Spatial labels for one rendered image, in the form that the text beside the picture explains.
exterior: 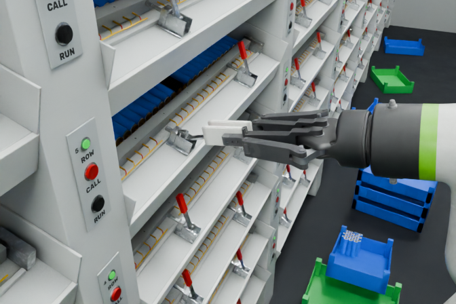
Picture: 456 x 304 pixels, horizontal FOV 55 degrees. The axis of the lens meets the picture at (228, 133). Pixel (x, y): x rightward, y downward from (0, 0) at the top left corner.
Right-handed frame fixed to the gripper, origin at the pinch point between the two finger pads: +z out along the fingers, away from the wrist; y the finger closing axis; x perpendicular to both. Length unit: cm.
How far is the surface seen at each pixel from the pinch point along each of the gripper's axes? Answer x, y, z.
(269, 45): 0.2, 42.3, 8.4
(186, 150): -3.0, -1.0, 7.3
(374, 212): -98, 110, -3
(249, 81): -2.1, 25.6, 7.2
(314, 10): -2, 85, 9
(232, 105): -3.5, 17.0, 7.5
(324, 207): -96, 106, 19
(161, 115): 1.9, 1.5, 12.2
